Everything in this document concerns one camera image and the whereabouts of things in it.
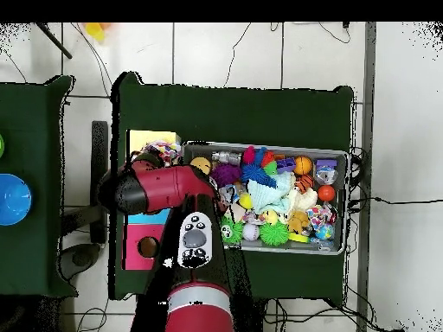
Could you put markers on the polka dot cloth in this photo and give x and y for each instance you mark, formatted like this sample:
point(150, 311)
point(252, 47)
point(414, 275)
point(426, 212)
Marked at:
point(166, 148)

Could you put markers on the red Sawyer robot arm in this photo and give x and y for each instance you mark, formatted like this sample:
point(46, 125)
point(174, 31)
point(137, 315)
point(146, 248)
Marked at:
point(166, 186)

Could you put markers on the shallow mesh bin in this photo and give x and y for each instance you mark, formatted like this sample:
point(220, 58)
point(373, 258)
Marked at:
point(294, 247)

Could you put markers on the wooden box with three holes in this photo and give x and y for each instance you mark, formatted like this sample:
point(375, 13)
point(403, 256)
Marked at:
point(133, 256)

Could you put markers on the purple spiky ball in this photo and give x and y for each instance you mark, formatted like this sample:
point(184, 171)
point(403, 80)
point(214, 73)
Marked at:
point(226, 174)

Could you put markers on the orange round sponge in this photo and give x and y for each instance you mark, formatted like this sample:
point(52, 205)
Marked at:
point(202, 163)

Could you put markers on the blue spiky ball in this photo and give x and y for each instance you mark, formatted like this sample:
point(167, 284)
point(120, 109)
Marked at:
point(254, 173)

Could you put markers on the light blue knitted cloth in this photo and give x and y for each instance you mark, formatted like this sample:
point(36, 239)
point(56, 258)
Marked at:
point(266, 197)

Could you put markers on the green spiky toy with eyes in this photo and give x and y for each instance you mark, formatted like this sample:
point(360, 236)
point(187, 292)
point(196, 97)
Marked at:
point(232, 232)

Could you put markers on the white baseball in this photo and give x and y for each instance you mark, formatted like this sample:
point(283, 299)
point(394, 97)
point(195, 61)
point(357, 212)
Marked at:
point(250, 231)

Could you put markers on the green spiky ball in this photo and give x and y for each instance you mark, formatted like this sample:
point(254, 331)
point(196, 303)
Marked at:
point(274, 234)

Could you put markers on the tiger plush toy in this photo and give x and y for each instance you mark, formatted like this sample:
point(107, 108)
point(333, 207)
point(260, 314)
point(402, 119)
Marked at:
point(304, 183)

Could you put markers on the small basketball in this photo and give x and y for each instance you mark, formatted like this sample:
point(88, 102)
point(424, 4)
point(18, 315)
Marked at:
point(303, 165)

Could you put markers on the brown teddy bear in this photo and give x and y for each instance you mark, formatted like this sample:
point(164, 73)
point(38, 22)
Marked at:
point(297, 223)

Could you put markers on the orange ball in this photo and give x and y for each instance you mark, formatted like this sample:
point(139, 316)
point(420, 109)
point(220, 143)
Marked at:
point(326, 193)

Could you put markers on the black upright panel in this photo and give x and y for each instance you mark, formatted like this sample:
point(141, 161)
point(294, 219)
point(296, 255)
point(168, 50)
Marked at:
point(98, 145)

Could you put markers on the grey round base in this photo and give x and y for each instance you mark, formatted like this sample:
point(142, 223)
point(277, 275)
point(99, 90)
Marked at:
point(81, 257)

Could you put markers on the yellow object on floor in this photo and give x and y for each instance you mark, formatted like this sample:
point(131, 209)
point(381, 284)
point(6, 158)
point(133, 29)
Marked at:
point(94, 31)

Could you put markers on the dark green side tablecloth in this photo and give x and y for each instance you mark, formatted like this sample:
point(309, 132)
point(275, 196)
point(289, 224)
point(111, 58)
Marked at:
point(31, 259)

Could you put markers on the blue bowl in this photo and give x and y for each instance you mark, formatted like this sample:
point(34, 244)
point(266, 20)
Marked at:
point(14, 200)

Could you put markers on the black rod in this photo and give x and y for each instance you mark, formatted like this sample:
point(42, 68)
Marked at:
point(55, 41)

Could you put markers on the green round object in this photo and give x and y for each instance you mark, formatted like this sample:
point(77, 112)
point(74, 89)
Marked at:
point(1, 147)

